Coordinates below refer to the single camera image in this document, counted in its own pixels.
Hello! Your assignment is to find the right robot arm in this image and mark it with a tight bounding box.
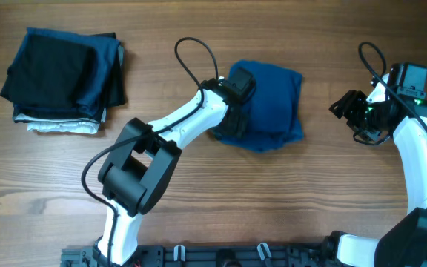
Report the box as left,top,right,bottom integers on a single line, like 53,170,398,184
327,62,427,266

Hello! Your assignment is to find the black folded garment on top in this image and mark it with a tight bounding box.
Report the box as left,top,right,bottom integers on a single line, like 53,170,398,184
0,34,96,109

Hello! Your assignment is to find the white folded garment at bottom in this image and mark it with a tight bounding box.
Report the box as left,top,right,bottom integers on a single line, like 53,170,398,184
13,108,107,134

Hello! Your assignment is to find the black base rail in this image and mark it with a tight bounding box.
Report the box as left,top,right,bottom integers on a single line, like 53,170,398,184
60,243,348,267

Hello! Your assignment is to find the black folded garment underneath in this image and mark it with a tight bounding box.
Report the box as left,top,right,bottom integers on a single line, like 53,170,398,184
83,33,126,113

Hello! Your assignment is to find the blue polo shirt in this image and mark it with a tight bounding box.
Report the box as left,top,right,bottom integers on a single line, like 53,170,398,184
211,60,304,153

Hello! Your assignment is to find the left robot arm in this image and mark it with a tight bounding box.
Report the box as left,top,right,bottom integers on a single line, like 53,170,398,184
93,67,256,266

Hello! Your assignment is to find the dark blue folded garment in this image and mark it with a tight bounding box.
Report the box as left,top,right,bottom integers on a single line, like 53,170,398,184
0,27,126,119

